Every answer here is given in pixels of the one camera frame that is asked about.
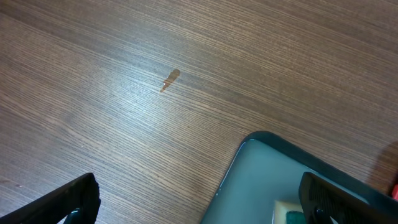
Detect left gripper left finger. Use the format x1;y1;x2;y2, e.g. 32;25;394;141
1;173;101;224

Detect red plastic tray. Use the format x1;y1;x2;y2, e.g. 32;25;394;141
391;184;398;201

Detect green yellow sponge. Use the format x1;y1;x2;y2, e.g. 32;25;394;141
272;201;307;224

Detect black water tray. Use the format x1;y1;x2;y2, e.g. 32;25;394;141
201;131;397;223

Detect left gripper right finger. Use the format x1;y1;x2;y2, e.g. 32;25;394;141
298;172;397;224

